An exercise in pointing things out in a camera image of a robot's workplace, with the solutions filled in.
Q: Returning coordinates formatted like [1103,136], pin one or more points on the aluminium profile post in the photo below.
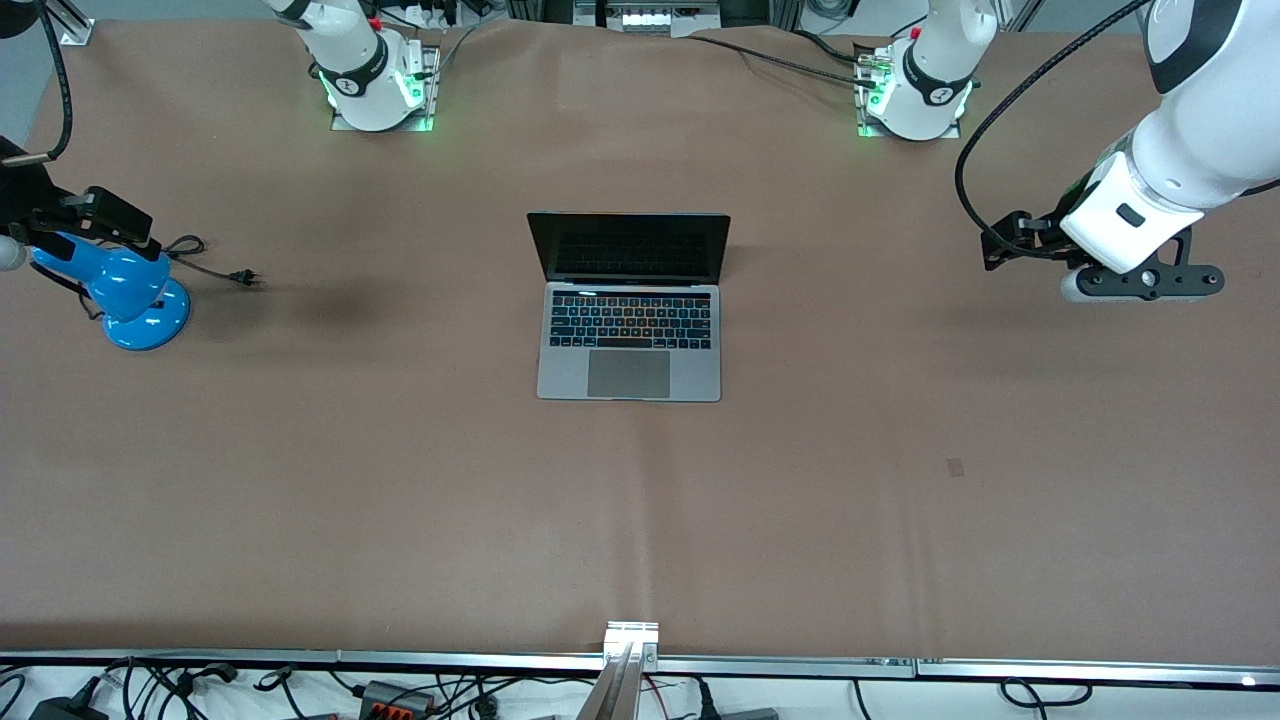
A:
[630,640]

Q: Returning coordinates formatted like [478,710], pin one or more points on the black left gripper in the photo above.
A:
[1040,237]

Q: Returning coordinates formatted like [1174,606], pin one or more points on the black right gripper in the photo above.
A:
[33,200]

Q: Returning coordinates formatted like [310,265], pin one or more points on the grey power strip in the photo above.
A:
[650,18]

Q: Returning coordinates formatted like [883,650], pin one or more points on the blue desk lamp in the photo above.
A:
[140,305]

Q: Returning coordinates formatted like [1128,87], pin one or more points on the brown table cover sheet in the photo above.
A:
[400,500]

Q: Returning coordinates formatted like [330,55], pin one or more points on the aluminium frame corner profile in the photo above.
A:
[75,28]

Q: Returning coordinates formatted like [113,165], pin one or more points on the grey laptop with black keyboard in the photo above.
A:
[628,375]

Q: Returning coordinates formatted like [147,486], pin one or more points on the black box with orange connectors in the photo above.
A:
[395,697]

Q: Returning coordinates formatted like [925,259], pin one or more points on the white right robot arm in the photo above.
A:
[350,50]

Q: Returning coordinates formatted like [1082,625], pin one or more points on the black power adapter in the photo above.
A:
[60,710]

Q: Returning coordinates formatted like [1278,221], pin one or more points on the aluminium table edge rail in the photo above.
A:
[800,664]

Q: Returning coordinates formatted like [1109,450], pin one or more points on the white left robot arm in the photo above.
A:
[1200,140]

